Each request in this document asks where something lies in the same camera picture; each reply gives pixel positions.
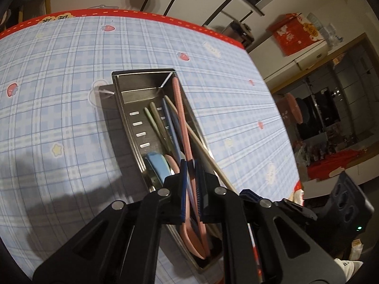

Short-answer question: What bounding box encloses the blue soup spoon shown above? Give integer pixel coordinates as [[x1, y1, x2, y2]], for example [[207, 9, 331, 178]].
[[145, 152, 171, 183]]

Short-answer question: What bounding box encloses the pink soup spoon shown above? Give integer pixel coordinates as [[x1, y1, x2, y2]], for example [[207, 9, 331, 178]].
[[180, 191, 206, 259]]

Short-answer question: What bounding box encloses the steel perforated utensil tray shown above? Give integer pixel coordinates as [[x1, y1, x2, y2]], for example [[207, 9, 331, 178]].
[[112, 69, 222, 274]]

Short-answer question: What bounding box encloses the brown trash bin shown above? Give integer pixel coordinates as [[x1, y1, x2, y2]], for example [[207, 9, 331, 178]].
[[276, 93, 303, 126]]

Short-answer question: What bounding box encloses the blue plaid table mat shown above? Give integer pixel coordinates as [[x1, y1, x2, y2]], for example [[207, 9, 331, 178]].
[[0, 16, 301, 284]]

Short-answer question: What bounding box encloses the cream refrigerator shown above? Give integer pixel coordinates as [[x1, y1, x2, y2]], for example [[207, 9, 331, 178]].
[[261, 13, 344, 81]]

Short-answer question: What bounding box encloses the brown rice cooker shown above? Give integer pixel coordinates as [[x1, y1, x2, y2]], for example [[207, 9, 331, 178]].
[[222, 21, 254, 49]]

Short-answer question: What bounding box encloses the red cloth on refrigerator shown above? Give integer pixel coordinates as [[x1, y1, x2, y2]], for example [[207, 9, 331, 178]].
[[267, 13, 324, 56]]

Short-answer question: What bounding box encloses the black metal rack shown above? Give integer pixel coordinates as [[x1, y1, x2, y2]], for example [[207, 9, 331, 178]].
[[202, 0, 254, 29]]

